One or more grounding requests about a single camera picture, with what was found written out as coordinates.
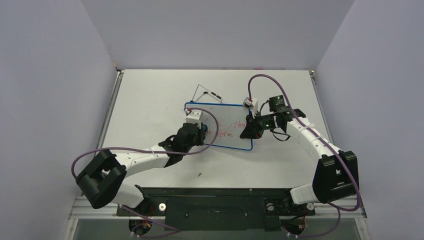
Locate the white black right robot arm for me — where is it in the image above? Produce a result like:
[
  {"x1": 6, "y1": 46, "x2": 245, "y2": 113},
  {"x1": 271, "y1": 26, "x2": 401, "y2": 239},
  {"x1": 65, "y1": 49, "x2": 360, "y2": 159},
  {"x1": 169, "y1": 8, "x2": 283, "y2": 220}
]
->
[{"x1": 240, "y1": 95, "x2": 359, "y2": 214}]

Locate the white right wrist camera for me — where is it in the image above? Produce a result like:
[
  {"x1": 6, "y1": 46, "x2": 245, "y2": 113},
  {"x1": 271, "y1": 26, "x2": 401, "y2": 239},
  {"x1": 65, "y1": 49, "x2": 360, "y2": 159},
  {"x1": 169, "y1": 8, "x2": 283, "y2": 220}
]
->
[{"x1": 242, "y1": 97, "x2": 258, "y2": 118}]

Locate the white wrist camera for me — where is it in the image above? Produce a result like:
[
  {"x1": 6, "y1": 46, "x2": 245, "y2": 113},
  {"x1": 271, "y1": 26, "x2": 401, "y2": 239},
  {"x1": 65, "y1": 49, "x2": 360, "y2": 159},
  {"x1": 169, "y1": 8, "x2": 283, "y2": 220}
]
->
[
  {"x1": 184, "y1": 108, "x2": 203, "y2": 127},
  {"x1": 242, "y1": 97, "x2": 258, "y2": 118}
]

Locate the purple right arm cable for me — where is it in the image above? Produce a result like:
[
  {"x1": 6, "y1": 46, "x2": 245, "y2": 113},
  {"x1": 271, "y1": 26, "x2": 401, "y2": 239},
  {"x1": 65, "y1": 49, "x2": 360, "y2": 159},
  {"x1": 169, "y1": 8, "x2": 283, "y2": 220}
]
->
[{"x1": 247, "y1": 73, "x2": 362, "y2": 212}]

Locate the wire whiteboard stand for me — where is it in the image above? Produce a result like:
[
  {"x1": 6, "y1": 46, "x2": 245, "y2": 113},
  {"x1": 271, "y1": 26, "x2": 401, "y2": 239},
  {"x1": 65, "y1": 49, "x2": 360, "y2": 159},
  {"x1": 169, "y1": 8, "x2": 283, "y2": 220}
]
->
[{"x1": 189, "y1": 84, "x2": 223, "y2": 104}]

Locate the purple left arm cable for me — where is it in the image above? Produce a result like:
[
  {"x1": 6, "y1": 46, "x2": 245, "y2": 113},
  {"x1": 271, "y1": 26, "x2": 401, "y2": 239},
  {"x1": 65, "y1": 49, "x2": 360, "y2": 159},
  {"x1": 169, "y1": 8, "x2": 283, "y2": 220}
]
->
[{"x1": 71, "y1": 107, "x2": 220, "y2": 181}]

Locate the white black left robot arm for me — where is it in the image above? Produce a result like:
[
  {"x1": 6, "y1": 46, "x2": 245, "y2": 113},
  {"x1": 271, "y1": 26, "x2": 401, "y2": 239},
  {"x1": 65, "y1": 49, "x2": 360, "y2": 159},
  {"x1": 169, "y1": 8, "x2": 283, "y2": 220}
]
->
[{"x1": 71, "y1": 123, "x2": 208, "y2": 215}]

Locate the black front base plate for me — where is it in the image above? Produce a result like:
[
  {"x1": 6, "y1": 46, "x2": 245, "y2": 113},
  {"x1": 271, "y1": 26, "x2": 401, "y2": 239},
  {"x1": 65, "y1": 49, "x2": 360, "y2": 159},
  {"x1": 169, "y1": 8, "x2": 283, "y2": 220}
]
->
[{"x1": 135, "y1": 187, "x2": 316, "y2": 231}]

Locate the blue framed whiteboard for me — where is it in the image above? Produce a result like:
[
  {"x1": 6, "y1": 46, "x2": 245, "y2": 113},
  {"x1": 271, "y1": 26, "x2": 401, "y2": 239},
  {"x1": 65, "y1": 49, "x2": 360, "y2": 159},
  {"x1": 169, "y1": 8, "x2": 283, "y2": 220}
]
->
[{"x1": 184, "y1": 102, "x2": 253, "y2": 151}]

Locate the aluminium table edge rail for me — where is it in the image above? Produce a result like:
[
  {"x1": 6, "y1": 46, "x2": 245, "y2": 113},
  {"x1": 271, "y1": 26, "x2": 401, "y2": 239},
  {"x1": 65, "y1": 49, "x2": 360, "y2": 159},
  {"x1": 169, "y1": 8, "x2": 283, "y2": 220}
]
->
[{"x1": 96, "y1": 69, "x2": 125, "y2": 148}]

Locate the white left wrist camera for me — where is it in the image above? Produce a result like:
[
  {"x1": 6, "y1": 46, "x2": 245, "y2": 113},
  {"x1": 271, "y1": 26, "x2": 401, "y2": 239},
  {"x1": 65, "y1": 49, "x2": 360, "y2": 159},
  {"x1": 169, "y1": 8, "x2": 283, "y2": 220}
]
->
[{"x1": 184, "y1": 108, "x2": 203, "y2": 127}]

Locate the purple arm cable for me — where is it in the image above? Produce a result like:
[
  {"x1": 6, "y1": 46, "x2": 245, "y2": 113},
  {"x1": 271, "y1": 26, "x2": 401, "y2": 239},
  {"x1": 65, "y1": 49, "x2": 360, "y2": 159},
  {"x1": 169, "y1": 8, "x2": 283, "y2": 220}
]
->
[
  {"x1": 71, "y1": 107, "x2": 220, "y2": 181},
  {"x1": 247, "y1": 73, "x2": 362, "y2": 212}
]

